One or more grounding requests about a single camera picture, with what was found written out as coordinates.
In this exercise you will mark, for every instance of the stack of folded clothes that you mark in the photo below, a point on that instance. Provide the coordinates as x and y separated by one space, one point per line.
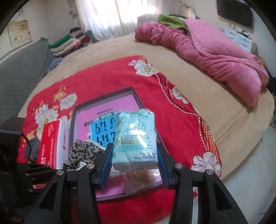
75 40

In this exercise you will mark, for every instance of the grey shallow tray box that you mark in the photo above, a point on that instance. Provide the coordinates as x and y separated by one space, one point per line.
107 137

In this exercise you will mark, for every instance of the white drawer cabinet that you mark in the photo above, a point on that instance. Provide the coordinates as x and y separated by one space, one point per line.
239 39

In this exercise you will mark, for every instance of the pink and blue book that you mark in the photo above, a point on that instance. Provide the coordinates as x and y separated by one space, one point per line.
101 127

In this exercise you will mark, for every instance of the grey quilted sofa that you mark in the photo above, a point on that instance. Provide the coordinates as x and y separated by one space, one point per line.
20 74

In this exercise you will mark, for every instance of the green cloth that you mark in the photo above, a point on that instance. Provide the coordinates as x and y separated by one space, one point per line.
172 22

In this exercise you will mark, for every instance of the beige round bed cover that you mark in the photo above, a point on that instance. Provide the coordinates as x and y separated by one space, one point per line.
236 129

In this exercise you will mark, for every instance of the black wall television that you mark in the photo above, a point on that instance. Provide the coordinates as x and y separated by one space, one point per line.
235 11

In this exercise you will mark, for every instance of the mint green tissue pack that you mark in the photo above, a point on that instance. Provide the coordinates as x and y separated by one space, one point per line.
135 144

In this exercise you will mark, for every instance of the leopard print cloth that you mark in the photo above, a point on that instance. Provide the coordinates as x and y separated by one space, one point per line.
82 151

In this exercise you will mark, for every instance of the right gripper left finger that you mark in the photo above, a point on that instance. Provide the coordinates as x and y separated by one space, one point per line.
54 205

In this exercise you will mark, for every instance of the blue patterned cushion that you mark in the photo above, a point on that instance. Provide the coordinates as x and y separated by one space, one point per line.
54 63

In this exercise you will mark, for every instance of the white curtain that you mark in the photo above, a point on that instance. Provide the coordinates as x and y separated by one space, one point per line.
111 19

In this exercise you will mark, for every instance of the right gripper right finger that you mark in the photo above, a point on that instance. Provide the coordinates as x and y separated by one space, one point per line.
215 203

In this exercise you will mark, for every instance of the clear plastic bag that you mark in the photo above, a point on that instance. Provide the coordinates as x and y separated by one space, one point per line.
133 182

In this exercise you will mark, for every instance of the red floral blanket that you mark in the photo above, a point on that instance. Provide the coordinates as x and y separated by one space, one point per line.
89 101

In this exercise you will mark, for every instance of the pink quilted comforter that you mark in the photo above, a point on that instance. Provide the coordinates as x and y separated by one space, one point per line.
208 48

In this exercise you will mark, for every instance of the red tissue box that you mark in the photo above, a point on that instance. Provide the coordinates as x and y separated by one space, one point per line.
54 145

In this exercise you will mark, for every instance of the wall painting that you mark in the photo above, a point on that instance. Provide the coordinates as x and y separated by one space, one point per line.
19 33

